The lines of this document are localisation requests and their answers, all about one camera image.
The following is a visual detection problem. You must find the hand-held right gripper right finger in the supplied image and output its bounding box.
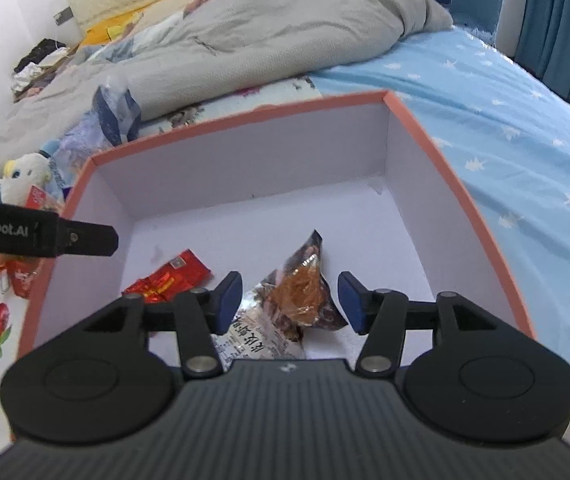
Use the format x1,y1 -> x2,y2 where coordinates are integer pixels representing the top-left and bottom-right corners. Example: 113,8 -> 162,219
338,271 -> 510,377

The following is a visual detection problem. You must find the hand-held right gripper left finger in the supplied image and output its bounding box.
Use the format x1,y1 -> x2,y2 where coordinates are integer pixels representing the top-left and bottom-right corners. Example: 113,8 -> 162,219
72,271 -> 244,379

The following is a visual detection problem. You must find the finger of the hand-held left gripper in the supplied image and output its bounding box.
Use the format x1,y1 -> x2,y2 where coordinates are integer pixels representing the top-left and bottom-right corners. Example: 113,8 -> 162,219
56,216 -> 119,259

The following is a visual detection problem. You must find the white printed snack packet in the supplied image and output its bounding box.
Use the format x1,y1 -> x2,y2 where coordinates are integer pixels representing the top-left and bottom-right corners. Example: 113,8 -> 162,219
212,287 -> 307,361

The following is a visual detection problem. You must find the clear brown snack packet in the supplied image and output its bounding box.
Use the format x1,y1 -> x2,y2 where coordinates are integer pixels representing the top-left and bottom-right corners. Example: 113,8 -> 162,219
260,229 -> 348,332

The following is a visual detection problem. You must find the red foil snack packet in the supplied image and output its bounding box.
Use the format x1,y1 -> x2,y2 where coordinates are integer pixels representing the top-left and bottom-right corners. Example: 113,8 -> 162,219
122,248 -> 212,305

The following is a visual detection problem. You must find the pink cardboard box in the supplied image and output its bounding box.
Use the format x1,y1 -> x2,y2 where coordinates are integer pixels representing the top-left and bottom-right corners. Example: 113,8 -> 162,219
18,89 -> 538,361

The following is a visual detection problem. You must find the white plush toy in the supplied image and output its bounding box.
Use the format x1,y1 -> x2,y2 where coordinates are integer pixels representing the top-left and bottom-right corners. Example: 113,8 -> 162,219
0,152 -> 65,207

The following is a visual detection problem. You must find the floral printed sheet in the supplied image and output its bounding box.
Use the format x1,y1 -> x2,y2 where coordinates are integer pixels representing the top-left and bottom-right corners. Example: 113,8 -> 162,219
0,75 -> 323,461

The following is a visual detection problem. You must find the blue patterned plastic bag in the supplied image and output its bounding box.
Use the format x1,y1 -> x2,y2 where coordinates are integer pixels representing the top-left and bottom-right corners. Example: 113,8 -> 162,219
60,77 -> 143,171

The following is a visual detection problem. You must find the cardboard box with clothes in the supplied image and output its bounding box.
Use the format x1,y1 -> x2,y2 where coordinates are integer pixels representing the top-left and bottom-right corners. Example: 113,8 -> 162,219
12,37 -> 78,92

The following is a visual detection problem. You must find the yellow cloth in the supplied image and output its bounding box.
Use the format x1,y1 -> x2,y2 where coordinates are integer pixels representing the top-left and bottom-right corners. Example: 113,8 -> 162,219
82,10 -> 141,48

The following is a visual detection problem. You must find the blue star bedsheet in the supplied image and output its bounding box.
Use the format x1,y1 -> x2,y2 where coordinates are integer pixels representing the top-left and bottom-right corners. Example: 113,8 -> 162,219
310,25 -> 570,411

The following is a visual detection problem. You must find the grey duvet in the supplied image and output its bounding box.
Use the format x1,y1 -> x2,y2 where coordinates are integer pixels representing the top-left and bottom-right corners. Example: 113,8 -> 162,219
8,0 -> 454,133

